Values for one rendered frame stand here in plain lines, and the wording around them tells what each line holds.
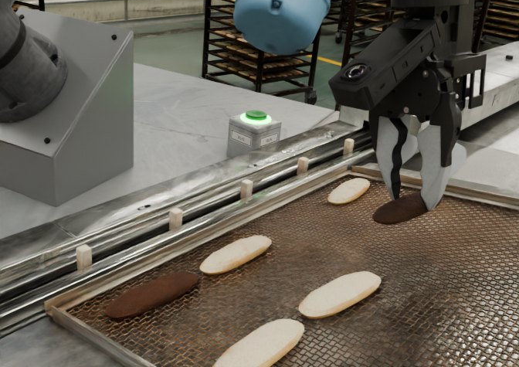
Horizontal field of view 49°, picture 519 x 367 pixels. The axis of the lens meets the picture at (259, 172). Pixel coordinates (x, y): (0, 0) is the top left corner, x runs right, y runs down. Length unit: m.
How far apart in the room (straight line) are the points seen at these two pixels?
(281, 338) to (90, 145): 0.52
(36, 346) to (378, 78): 0.37
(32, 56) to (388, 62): 0.54
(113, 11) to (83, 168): 5.25
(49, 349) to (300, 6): 0.35
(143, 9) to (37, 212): 5.54
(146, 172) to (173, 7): 5.66
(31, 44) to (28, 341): 0.47
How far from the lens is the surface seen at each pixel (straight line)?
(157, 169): 1.00
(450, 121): 0.56
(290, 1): 0.48
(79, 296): 0.59
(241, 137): 1.03
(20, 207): 0.90
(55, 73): 0.91
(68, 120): 0.87
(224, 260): 0.60
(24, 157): 0.90
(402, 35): 0.56
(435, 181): 0.59
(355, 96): 0.51
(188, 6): 6.76
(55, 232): 0.75
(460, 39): 0.61
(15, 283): 0.69
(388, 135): 0.61
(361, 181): 0.82
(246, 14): 0.50
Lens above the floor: 1.24
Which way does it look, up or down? 25 degrees down
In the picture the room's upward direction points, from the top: 6 degrees clockwise
